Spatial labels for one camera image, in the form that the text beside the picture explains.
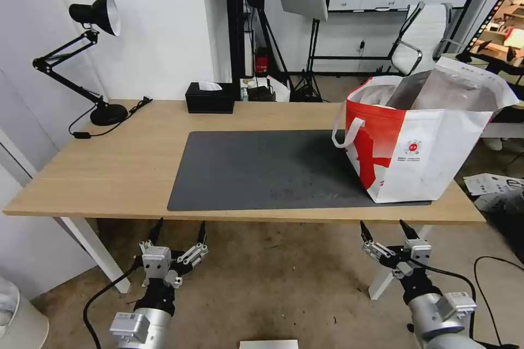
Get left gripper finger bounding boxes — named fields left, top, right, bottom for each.
left=138, top=217, right=164, bottom=256
left=176, top=221, right=209, bottom=267

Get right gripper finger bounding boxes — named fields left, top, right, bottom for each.
left=399, top=219, right=422, bottom=244
left=360, top=221, right=396, bottom=269

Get red and white takeout bag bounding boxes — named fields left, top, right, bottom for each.
left=331, top=56, right=520, bottom=204

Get white table leg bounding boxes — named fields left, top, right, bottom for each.
left=367, top=224, right=431, bottom=300
left=60, top=217, right=132, bottom=295

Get printed papers on floor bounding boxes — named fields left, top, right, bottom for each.
left=462, top=173, right=524, bottom=212

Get dark grey desk mat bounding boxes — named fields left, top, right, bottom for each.
left=166, top=130, right=433, bottom=212

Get white robot front shell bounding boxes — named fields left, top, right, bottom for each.
left=239, top=339, right=300, bottom=349

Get black desk lamp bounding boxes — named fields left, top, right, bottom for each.
left=32, top=0, right=128, bottom=127

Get black tissue box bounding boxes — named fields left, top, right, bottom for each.
left=184, top=82, right=236, bottom=115

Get white round bin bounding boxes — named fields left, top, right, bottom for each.
left=0, top=275, right=51, bottom=349

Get red fire extinguisher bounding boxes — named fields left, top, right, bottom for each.
left=254, top=48, right=270, bottom=76

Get black light stand tripod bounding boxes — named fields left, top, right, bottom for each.
left=286, top=17, right=329, bottom=103

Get white office chair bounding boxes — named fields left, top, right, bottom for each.
left=391, top=1, right=470, bottom=77

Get computer monitor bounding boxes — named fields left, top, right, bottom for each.
left=455, top=0, right=524, bottom=66

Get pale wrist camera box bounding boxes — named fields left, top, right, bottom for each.
left=142, top=246, right=172, bottom=280
left=403, top=239, right=433, bottom=264

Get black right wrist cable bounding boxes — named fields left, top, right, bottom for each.
left=424, top=265, right=479, bottom=340

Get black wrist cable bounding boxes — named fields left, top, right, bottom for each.
left=424, top=265, right=479, bottom=340
left=83, top=257, right=145, bottom=349

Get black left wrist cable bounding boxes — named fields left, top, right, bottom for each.
left=83, top=257, right=145, bottom=349

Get black floor cable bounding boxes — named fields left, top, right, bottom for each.
left=474, top=256, right=524, bottom=349

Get black lamp cord with switch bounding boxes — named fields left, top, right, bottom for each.
left=68, top=95, right=153, bottom=140

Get black metal frame post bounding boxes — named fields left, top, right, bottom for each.
left=224, top=0, right=247, bottom=85

